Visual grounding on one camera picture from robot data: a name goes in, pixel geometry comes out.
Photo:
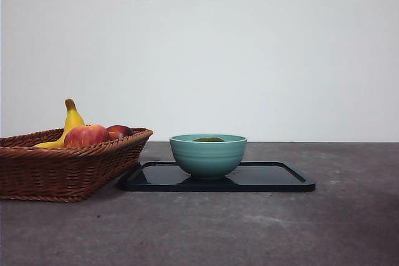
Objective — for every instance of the green avocado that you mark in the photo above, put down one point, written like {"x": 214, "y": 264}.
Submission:
{"x": 208, "y": 139}

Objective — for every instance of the teal ribbed bowl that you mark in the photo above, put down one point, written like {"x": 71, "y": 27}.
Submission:
{"x": 208, "y": 160}

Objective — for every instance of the dark red apple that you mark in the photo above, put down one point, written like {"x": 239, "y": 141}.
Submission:
{"x": 121, "y": 130}

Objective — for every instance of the black rectangular tray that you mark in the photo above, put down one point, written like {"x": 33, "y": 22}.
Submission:
{"x": 268, "y": 178}

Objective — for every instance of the red yellow apple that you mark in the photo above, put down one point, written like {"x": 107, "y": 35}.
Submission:
{"x": 87, "y": 136}

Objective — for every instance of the yellow banana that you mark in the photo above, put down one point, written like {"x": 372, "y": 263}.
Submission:
{"x": 73, "y": 118}

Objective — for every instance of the brown wicker basket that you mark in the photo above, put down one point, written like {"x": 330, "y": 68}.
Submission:
{"x": 62, "y": 172}

